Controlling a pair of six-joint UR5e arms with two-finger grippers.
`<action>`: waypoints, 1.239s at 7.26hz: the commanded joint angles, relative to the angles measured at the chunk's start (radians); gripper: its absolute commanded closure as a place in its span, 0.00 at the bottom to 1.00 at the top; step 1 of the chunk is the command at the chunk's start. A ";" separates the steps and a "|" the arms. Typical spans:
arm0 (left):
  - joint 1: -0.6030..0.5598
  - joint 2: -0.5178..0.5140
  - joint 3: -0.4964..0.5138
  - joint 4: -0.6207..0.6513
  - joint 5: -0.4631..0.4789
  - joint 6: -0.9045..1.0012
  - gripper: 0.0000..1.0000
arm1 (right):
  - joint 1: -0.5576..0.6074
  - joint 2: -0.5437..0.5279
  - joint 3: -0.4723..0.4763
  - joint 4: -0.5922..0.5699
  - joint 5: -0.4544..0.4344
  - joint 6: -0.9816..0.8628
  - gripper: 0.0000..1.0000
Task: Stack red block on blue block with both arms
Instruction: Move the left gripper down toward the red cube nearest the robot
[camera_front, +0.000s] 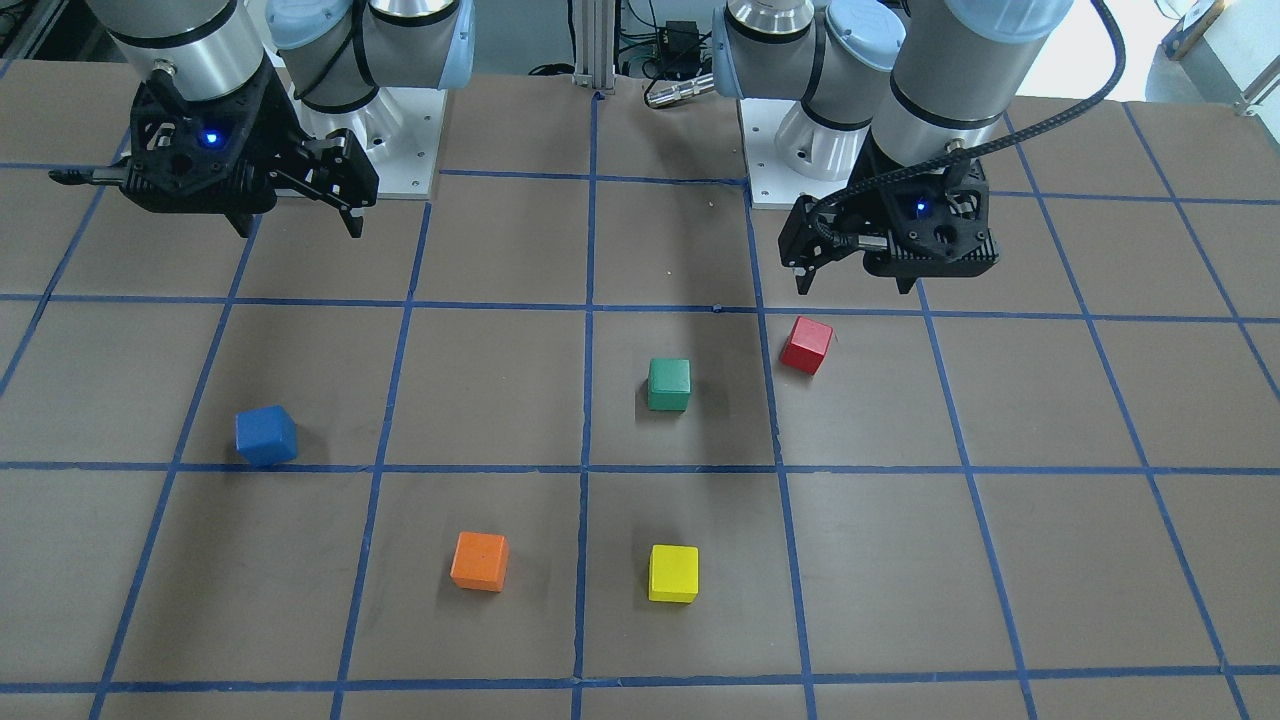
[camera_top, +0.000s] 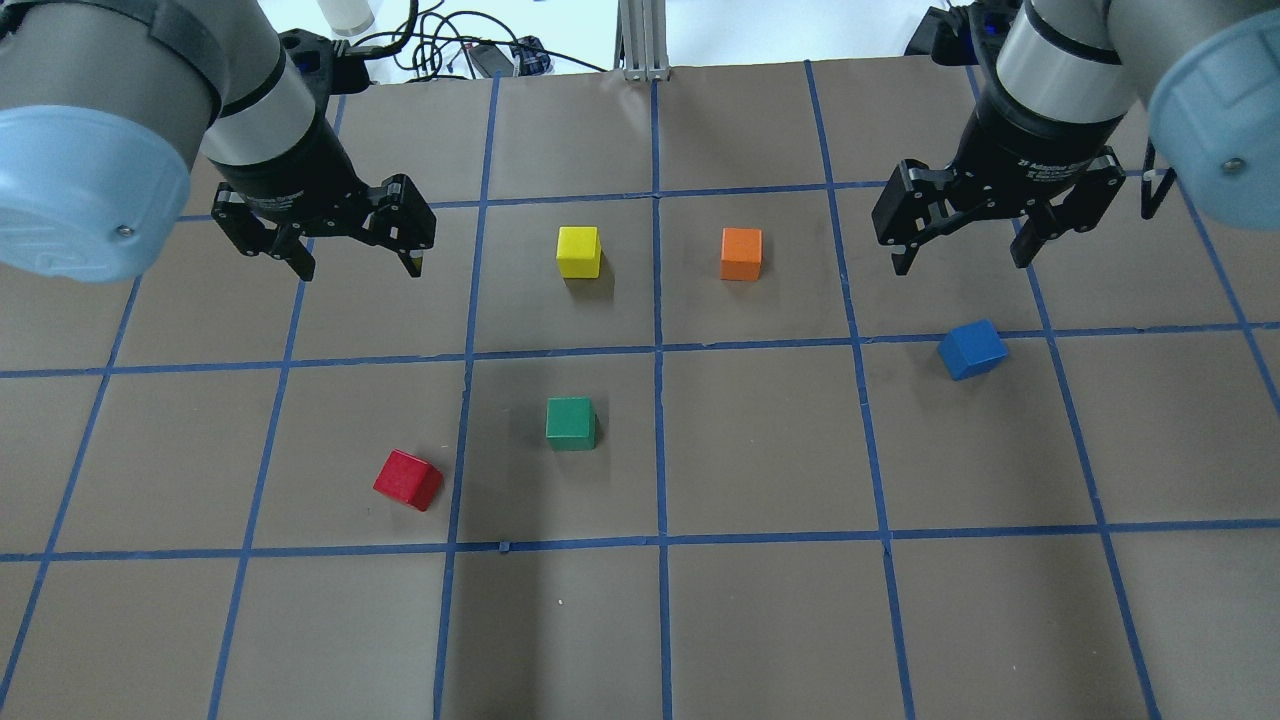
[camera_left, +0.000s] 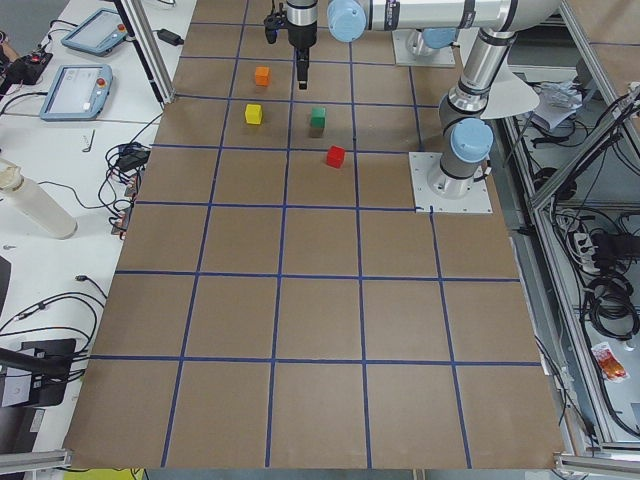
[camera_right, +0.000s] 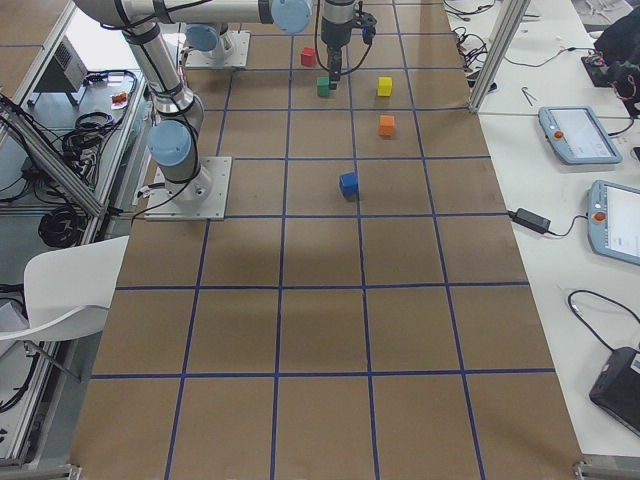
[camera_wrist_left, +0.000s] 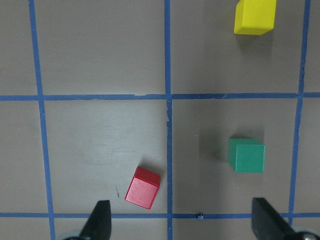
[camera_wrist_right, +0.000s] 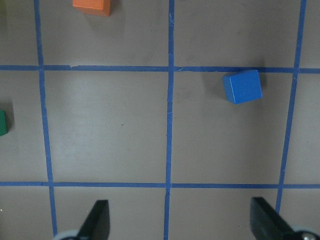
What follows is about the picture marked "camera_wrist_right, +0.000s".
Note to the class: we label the green wooden block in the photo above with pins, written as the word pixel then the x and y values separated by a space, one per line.
pixel 3 123

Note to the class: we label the blue wooden block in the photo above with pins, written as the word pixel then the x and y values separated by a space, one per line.
pixel 242 87

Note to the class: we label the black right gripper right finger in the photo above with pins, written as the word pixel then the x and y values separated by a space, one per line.
pixel 266 223

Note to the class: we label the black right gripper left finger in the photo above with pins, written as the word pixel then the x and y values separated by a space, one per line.
pixel 97 224

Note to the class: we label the orange wooden block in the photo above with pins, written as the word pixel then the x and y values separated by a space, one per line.
pixel 93 7

